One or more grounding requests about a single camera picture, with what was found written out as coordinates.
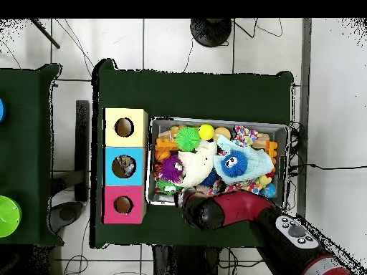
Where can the green spiky rubber ball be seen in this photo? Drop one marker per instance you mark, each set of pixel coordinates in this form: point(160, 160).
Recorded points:
point(188, 138)

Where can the shallow clear mesh bin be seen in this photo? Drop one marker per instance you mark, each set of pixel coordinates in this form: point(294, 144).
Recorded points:
point(282, 130)

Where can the small blue yellow ball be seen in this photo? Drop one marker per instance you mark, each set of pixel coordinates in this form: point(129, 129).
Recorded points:
point(269, 189)

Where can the green round bowl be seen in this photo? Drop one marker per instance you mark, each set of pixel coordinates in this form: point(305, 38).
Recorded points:
point(8, 216)

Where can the dark green table cloth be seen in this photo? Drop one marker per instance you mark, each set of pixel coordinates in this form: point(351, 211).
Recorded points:
point(200, 97)

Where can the small orange plastic toy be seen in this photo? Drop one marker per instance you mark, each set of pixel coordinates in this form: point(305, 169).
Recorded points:
point(270, 150)

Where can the tan orange ball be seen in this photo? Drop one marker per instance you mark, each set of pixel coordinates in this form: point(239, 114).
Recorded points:
point(222, 133)

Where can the purple spiky ball with eyes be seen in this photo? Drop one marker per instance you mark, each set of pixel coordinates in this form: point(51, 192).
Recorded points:
point(171, 169)

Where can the silver crushed can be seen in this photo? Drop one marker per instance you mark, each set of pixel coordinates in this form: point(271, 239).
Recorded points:
point(127, 167)

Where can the orange toy building block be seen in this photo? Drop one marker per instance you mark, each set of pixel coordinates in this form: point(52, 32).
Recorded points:
point(166, 150)

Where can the black round stand base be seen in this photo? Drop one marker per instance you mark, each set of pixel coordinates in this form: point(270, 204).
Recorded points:
point(211, 31)

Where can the large colourful dotted cloth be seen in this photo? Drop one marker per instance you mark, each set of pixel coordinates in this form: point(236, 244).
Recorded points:
point(248, 186)

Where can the mint green cloth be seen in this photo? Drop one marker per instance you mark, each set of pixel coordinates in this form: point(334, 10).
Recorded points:
point(258, 166)

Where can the blue round object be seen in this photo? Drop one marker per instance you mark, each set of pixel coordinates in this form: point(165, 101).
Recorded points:
point(2, 110)

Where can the black panel stand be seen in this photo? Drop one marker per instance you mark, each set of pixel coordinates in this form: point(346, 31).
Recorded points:
point(82, 149)

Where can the grey round stand foot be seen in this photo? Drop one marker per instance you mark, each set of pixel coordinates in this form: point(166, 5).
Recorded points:
point(67, 215)

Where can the green toy with white eyes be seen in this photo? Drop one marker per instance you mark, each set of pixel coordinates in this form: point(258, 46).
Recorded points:
point(168, 187)

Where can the cream white cloth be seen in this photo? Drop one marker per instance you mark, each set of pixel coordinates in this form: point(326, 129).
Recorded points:
point(198, 163)

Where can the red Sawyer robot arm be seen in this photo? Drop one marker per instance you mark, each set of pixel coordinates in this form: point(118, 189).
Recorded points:
point(246, 209)

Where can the wooden box with three holes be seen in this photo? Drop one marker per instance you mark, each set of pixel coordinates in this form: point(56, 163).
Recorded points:
point(112, 117)

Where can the green cloth side table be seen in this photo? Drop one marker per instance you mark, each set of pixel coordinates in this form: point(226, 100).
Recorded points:
point(28, 143)

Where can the black pole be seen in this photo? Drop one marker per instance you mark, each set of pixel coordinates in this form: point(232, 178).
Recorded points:
point(46, 34)

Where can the small colourful dotted cloth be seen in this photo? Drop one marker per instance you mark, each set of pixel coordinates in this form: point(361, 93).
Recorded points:
point(245, 136)

